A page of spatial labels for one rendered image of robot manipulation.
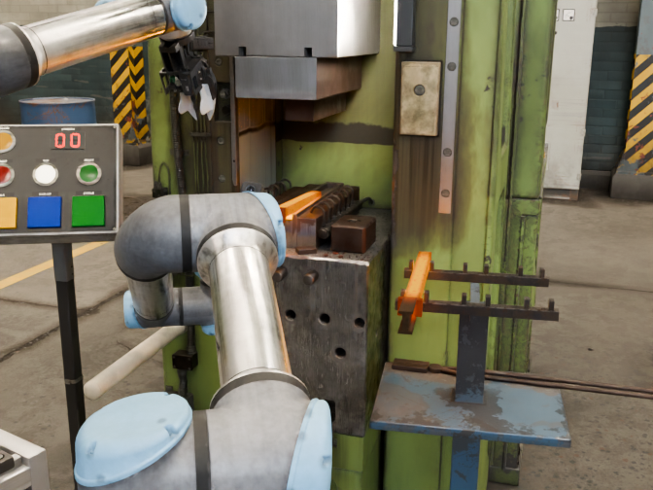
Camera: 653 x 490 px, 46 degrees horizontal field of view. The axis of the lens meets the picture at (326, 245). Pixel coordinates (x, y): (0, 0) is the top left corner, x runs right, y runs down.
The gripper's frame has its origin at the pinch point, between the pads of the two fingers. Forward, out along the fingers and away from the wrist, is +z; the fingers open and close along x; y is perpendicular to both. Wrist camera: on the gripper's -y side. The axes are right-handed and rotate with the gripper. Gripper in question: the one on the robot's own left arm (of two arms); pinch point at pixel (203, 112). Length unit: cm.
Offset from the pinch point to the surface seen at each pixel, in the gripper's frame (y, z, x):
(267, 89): -13.8, 2.3, 10.2
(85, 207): 13.0, 19.0, -30.3
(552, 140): -448, 310, 70
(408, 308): 38, 16, 52
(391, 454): 18, 96, 38
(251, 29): -19.9, -9.7, 6.4
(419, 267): 13, 30, 49
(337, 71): -30.9, 7.1, 22.0
